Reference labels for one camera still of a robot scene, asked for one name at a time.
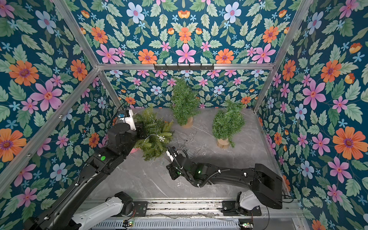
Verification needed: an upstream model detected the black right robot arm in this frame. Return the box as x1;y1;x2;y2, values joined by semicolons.
166;154;283;216

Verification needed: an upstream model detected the light green fern christmas tree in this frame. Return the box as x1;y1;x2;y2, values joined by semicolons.
134;108;173;161

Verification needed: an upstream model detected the pink alarm clock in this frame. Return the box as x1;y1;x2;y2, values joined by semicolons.
130;148;140;153

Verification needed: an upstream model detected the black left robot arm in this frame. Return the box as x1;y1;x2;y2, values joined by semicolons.
23;123;146;230

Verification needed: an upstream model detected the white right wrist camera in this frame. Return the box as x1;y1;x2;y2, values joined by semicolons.
166;147;184;168

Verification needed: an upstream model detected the thin wire string light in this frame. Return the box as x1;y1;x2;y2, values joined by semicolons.
155;129;214;160

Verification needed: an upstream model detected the dark green tree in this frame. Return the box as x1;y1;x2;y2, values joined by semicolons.
212;100;245;148
172;79;200;128

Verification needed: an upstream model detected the black hook rail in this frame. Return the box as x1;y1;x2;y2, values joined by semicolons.
153;64;215;71

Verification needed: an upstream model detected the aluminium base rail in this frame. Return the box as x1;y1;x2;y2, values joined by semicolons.
71;197;296;230

